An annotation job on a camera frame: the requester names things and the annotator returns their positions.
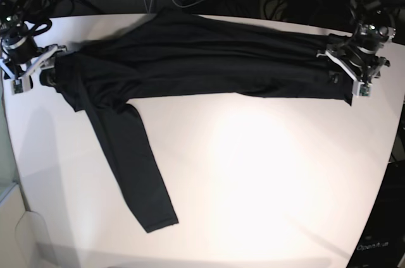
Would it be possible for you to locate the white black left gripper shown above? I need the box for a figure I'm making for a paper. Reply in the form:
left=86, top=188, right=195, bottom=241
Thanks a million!
left=316, top=40, right=390, bottom=87

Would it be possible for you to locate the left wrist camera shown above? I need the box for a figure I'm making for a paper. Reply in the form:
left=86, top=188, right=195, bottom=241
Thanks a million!
left=11, top=76, right=33, bottom=95

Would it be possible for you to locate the black OpenArm case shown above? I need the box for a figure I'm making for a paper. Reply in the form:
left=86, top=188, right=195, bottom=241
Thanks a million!
left=347, top=161, right=405, bottom=267

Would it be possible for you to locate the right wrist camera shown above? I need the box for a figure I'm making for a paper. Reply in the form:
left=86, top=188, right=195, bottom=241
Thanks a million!
left=352, top=81, right=372, bottom=97

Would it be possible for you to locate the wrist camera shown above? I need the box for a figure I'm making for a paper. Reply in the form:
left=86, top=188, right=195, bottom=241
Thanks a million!
left=352, top=81, right=372, bottom=97
left=11, top=76, right=33, bottom=95

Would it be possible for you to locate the black long sleeve shirt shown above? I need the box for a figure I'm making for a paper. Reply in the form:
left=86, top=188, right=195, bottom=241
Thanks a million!
left=50, top=11, right=352, bottom=233

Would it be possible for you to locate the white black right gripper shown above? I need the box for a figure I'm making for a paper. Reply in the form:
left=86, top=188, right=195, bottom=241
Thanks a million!
left=1, top=35, right=67, bottom=81

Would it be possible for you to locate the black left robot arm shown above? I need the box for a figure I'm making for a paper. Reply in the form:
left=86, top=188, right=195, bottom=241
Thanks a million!
left=1, top=0, right=396, bottom=93

